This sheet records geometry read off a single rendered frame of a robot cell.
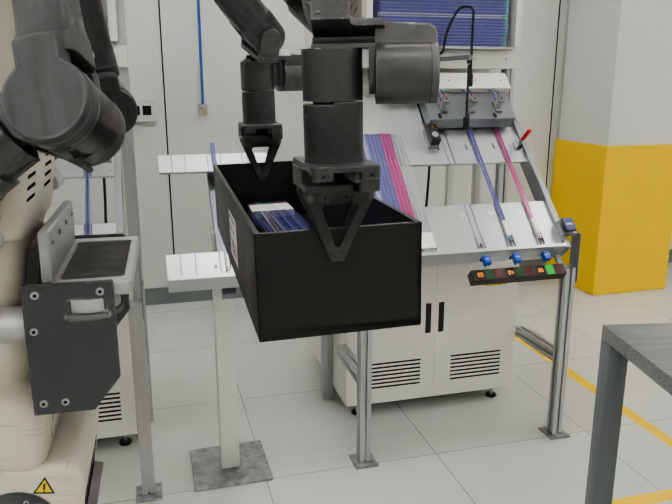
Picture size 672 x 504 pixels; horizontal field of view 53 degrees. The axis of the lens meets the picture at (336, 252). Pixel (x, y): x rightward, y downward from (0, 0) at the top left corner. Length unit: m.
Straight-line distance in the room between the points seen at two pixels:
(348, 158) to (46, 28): 0.30
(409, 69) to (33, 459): 0.65
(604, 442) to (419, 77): 1.04
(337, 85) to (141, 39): 3.32
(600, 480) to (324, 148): 1.09
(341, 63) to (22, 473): 0.63
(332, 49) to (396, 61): 0.06
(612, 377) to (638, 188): 3.04
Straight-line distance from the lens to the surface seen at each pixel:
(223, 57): 3.94
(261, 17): 1.15
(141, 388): 2.18
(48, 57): 0.67
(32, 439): 0.94
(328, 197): 0.64
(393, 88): 0.64
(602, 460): 1.54
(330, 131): 0.63
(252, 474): 2.37
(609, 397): 1.48
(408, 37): 0.66
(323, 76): 0.63
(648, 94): 4.40
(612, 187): 4.32
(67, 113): 0.65
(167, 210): 3.99
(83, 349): 0.86
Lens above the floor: 1.27
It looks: 14 degrees down
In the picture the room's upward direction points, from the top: straight up
